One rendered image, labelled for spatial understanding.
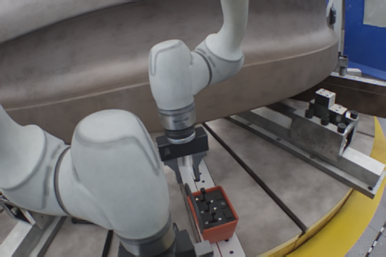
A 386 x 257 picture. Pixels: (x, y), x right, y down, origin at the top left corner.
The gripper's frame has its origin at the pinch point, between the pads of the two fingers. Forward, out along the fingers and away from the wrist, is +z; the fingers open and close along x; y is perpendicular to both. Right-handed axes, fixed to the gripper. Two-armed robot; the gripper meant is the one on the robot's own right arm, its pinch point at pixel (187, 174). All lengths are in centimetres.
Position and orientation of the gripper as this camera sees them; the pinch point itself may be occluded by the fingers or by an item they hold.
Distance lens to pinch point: 72.4
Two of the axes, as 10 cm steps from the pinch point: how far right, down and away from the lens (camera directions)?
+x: 9.6, -2.3, 1.7
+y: 2.6, 4.7, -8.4
